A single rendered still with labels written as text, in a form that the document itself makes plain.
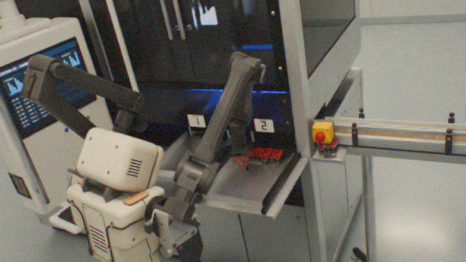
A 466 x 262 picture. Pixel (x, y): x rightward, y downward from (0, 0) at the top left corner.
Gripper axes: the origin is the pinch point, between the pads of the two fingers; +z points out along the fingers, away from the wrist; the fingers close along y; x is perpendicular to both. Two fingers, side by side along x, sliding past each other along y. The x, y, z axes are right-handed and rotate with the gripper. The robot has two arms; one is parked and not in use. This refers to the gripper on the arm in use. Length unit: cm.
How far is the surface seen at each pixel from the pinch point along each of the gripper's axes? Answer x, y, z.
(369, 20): -65, 472, 89
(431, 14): -138, 455, 86
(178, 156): 35.3, 14.3, 4.4
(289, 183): -19.2, -8.3, 4.4
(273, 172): -11.7, -0.2, 4.3
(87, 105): 74, 17, -24
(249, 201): -6.2, -22.7, 1.5
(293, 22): -26, 11, -54
